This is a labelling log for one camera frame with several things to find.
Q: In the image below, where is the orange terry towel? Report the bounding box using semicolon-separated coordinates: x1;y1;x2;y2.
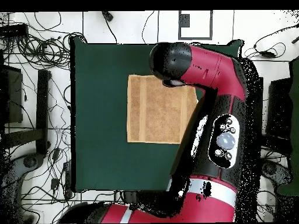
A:
126;74;199;145

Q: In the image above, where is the dark green table cloth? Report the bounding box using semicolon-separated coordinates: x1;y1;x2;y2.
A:
69;36;245;193

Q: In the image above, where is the narrow black power strip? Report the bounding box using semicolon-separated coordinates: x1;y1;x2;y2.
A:
63;160;73;200

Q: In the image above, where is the black upright bar stand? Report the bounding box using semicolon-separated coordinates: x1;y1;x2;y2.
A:
254;76;264;136
35;69;51;155

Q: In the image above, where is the small black floor object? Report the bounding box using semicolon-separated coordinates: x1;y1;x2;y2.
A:
102;10;114;22

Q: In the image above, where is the grey office chair base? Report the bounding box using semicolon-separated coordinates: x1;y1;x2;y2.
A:
261;160;293;187
0;152;46;223

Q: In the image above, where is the black cross beam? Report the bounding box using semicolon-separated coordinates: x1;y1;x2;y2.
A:
3;128;45;148

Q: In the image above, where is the black box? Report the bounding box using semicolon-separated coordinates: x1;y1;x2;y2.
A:
265;78;293;141
0;64;23;124

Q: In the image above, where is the dark green curtain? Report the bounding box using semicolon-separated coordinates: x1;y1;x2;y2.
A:
277;55;299;197

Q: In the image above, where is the long black power strip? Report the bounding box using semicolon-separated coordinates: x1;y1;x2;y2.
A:
0;23;29;38

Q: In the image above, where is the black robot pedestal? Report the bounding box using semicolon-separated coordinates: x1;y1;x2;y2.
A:
122;190;141;205

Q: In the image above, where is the thin black floor cable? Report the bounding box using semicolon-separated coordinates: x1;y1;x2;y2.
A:
141;10;155;44
102;10;118;44

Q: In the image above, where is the grey square floor frame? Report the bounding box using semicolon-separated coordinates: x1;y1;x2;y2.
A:
178;10;214;41

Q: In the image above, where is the tangle of black cables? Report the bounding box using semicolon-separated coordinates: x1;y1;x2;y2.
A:
4;11;88;71

